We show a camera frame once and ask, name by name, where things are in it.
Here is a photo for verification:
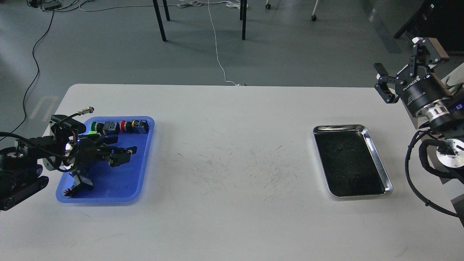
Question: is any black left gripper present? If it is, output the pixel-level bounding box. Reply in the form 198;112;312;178
65;134;138;173

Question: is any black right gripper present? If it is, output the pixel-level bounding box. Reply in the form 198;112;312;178
373;37;452;117

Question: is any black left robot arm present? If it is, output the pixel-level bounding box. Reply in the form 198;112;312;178
0;131;137;211

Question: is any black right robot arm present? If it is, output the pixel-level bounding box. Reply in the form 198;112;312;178
374;37;463;220

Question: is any blue plastic tray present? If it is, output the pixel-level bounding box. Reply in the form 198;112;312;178
55;116;155;204

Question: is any silver metal tray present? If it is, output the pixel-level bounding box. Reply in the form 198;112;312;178
312;124;393;200

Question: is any beige cloth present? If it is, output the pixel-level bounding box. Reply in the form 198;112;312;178
446;63;464;95

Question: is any black equipment case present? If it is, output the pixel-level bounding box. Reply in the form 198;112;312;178
393;0;464;56

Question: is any black table leg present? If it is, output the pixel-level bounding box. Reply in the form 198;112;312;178
239;0;248;40
152;0;170;42

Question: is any black table leg right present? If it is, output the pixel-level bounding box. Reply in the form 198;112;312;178
239;0;248;40

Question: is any green push button switch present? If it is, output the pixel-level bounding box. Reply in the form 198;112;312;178
91;121;120;135

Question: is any red push button switch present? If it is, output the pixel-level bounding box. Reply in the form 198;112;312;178
120;120;149;134

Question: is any black white switch component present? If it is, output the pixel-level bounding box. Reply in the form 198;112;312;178
63;172;94;197

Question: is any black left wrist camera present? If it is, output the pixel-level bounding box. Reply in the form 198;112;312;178
50;106;94;142

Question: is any black floor cable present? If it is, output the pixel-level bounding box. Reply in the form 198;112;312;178
0;0;87;142

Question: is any white floor cable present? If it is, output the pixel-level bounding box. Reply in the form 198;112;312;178
178;0;250;87

